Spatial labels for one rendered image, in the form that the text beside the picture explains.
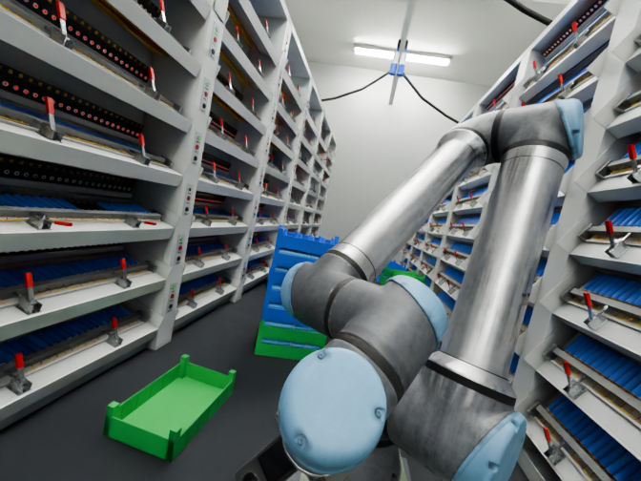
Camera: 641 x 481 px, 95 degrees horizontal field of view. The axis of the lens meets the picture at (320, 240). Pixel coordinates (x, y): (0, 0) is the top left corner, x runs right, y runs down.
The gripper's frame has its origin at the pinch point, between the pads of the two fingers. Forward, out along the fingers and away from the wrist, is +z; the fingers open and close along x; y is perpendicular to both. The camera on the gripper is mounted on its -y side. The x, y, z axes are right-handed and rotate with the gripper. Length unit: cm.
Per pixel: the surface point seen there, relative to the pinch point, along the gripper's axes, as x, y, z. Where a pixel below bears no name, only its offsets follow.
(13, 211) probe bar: 70, -28, -14
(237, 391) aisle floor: 29, -4, 49
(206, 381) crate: 38, -12, 47
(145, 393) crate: 40, -27, 35
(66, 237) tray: 68, -23, -5
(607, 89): 21, 124, -33
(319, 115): 235, 178, 85
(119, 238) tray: 75, -15, 7
